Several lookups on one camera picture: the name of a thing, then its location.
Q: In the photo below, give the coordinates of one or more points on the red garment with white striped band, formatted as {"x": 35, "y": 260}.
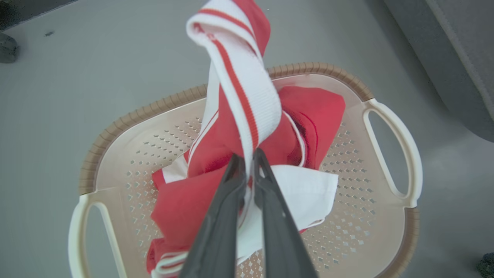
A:
{"x": 247, "y": 96}

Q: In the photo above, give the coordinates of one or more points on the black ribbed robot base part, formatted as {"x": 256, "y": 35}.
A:
{"x": 487, "y": 266}

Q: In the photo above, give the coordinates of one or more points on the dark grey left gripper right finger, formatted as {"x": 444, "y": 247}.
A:
{"x": 281, "y": 247}

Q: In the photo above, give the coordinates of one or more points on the black caster wheel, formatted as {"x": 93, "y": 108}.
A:
{"x": 7, "y": 48}

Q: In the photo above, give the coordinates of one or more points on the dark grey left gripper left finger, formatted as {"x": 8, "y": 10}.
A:
{"x": 220, "y": 239}

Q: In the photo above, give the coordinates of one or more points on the black baseboard strip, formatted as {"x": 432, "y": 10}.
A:
{"x": 15, "y": 11}

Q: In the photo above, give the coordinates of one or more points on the beige perforated laundry basket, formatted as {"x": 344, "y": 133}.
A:
{"x": 154, "y": 135}

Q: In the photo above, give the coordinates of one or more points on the grey fabric sofa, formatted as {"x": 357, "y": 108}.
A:
{"x": 463, "y": 58}

